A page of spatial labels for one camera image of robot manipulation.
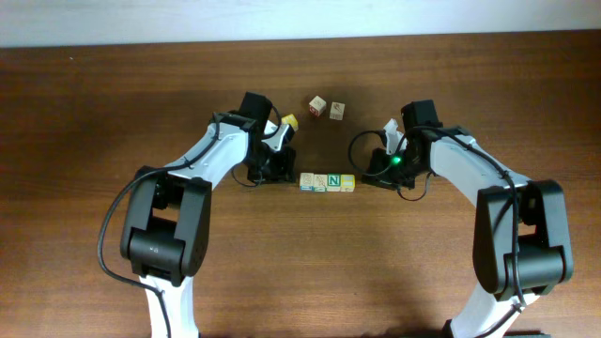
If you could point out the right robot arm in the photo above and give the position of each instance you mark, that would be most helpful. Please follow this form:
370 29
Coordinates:
521 242

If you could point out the block with red side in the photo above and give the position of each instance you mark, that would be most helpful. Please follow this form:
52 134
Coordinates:
317 106

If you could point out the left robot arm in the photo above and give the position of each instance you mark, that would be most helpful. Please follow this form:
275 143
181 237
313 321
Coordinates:
166 229

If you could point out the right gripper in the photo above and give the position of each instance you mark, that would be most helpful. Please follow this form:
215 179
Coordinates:
379 176

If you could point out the yellow framed letter block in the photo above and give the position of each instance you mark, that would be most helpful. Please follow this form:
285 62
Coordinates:
291 121

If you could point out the carrot picture wooden block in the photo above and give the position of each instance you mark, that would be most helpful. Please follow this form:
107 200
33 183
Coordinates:
337 110

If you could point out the green letter N block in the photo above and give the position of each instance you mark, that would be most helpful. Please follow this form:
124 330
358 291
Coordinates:
334 182

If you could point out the yellow framed wooden block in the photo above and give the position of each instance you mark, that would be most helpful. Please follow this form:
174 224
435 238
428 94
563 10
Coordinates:
348 183

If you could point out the pretzel picture wooden block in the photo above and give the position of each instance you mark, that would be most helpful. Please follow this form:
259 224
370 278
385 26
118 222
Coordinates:
307 181

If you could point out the green sided picture block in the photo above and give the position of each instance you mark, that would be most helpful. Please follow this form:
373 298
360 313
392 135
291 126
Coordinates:
320 183

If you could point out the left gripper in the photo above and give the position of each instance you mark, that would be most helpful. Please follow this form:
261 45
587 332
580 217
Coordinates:
279 176

